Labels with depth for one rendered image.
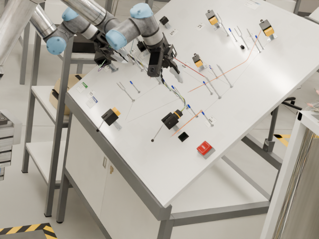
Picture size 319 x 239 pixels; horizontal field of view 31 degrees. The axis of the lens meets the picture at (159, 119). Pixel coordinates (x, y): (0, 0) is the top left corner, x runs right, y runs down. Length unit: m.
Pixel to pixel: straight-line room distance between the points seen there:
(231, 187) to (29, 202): 1.57
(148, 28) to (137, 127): 0.68
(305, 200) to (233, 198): 0.55
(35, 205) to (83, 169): 0.73
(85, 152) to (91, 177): 0.15
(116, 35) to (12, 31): 0.39
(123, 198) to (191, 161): 0.48
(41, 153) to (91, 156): 0.91
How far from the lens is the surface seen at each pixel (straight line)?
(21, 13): 1.89
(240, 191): 2.68
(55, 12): 5.51
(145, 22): 2.10
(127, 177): 2.53
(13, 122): 2.21
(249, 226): 2.64
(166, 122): 2.43
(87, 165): 3.07
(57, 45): 2.35
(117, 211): 2.76
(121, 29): 2.08
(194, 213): 2.42
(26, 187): 3.95
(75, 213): 3.73
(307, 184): 2.09
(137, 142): 2.59
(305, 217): 2.18
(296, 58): 2.48
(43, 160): 3.80
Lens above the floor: 2.05
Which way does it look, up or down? 23 degrees down
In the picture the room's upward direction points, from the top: 11 degrees clockwise
